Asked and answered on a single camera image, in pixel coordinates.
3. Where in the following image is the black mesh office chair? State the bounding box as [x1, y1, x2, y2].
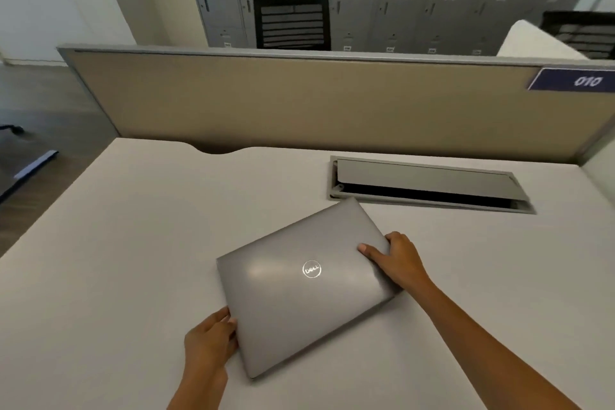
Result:
[253, 0, 332, 52]
[541, 10, 615, 61]

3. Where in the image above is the beige desk partition panel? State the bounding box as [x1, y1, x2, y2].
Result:
[56, 45, 615, 165]

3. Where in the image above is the person's left forearm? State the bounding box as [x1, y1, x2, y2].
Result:
[166, 361, 228, 410]

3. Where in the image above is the person's right forearm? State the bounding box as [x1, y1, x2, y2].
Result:
[407, 277, 589, 410]

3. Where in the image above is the white desk partition panel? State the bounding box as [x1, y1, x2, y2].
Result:
[496, 20, 593, 61]

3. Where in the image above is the blue desk number label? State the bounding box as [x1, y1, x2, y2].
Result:
[527, 67, 615, 93]

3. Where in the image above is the person's left hand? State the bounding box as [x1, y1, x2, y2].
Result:
[184, 306, 239, 374]

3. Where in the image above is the grey desk leg base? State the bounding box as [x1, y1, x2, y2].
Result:
[0, 124, 59, 201]

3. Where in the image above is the person's right hand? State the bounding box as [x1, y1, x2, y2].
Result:
[358, 231, 432, 291]

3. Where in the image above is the grey laptop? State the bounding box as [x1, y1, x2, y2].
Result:
[216, 196, 406, 380]

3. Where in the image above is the grey desk cable tray flap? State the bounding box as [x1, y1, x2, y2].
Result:
[328, 155, 537, 215]

